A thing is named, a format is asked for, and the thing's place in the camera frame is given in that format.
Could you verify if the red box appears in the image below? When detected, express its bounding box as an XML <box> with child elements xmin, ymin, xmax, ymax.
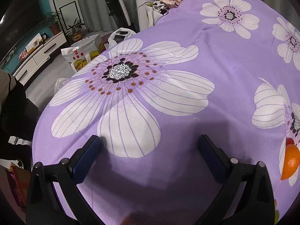
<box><xmin>7</xmin><ymin>165</ymin><xmax>32</xmax><ymax>208</ymax></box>

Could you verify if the desk calendar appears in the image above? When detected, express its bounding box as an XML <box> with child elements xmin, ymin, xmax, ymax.
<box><xmin>25</xmin><ymin>33</ymin><xmax>43</xmax><ymax>53</ymax></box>

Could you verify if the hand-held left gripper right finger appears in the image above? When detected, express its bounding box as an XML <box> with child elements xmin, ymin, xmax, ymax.
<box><xmin>197</xmin><ymin>134</ymin><xmax>276</xmax><ymax>225</ymax></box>

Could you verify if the white standing air conditioner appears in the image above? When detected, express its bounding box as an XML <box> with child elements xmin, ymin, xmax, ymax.
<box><xmin>134</xmin><ymin>0</ymin><xmax>155</xmax><ymax>31</ymax></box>

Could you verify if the potted plant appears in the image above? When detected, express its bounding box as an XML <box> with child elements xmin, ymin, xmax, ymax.
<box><xmin>66</xmin><ymin>17</ymin><xmax>86</xmax><ymax>42</ymax></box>
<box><xmin>43</xmin><ymin>11</ymin><xmax>62</xmax><ymax>35</ymax></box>

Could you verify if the dark cloth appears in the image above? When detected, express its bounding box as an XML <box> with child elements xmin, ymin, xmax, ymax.
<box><xmin>0</xmin><ymin>69</ymin><xmax>39</xmax><ymax>150</ymax></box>

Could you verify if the purple floral tablecloth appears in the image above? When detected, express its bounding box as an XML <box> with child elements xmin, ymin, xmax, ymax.
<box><xmin>31</xmin><ymin>0</ymin><xmax>300</xmax><ymax>225</ymax></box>

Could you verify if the black upright vacuum cleaner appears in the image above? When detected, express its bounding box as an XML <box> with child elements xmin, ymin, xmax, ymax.
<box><xmin>103</xmin><ymin>0</ymin><xmax>132</xmax><ymax>27</ymax></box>

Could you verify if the white gift bag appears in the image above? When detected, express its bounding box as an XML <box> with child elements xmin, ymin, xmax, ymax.
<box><xmin>61</xmin><ymin>34</ymin><xmax>104</xmax><ymax>73</ymax></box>

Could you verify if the black television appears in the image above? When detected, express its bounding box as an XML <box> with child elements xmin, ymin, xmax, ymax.
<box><xmin>0</xmin><ymin>0</ymin><xmax>46</xmax><ymax>54</ymax></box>

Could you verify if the white television cabinet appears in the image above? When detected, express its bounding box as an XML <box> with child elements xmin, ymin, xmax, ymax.
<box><xmin>13</xmin><ymin>31</ymin><xmax>67</xmax><ymax>85</ymax></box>

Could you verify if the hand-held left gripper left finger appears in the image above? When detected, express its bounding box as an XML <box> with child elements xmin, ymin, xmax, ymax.
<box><xmin>25</xmin><ymin>135</ymin><xmax>104</xmax><ymax>225</ymax></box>

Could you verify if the white plastic bag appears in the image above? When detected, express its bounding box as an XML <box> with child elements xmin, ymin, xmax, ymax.
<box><xmin>108</xmin><ymin>27</ymin><xmax>137</xmax><ymax>50</ymax></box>

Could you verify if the orange mandarin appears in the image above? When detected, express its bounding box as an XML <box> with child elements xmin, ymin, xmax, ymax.
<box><xmin>280</xmin><ymin>144</ymin><xmax>300</xmax><ymax>181</ymax></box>

